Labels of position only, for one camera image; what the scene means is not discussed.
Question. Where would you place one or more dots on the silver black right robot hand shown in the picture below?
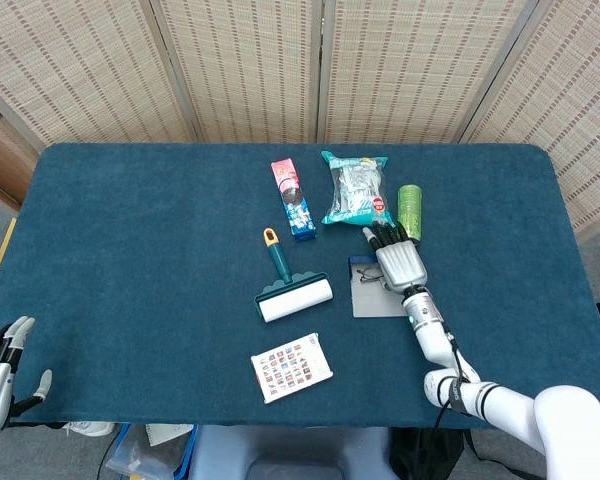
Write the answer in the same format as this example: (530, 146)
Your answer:
(402, 265)

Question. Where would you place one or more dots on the black-framed eyeglasses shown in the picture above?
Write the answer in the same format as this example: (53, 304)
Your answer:
(362, 278)

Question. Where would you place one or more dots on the dark blue glasses case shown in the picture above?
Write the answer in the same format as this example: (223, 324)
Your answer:
(375, 302)

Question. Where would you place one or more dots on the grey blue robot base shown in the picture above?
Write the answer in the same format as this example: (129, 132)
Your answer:
(290, 450)

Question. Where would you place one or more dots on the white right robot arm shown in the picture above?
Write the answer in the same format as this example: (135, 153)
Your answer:
(505, 405)

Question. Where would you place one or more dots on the pink and blue carton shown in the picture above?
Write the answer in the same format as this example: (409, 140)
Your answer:
(292, 200)

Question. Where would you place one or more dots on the white postcard box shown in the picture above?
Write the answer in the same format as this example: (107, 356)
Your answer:
(290, 370)

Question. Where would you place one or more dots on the green drink can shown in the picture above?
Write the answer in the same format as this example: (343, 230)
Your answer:
(410, 210)

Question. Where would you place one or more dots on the teal plastic snack bag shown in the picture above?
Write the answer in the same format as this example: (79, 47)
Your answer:
(355, 195)

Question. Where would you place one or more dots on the white shoe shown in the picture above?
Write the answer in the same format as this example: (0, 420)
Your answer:
(87, 428)

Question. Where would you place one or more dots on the green white lint roller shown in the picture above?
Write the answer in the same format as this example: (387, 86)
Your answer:
(295, 302)

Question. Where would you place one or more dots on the yellow board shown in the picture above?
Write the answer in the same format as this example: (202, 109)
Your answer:
(6, 245)

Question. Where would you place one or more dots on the clear plastic bag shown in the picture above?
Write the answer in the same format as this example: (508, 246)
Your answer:
(140, 462)

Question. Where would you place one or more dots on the white paper sheet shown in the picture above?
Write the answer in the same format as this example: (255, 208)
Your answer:
(167, 434)

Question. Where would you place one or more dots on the black bag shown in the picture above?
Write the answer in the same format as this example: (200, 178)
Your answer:
(420, 455)

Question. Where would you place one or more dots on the teal blue tablecloth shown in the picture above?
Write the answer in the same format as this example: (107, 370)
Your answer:
(130, 250)

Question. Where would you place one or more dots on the blue plastic bin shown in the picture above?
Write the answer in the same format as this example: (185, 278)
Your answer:
(189, 457)

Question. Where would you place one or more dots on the woven bamboo folding screen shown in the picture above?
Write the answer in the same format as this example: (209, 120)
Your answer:
(255, 65)

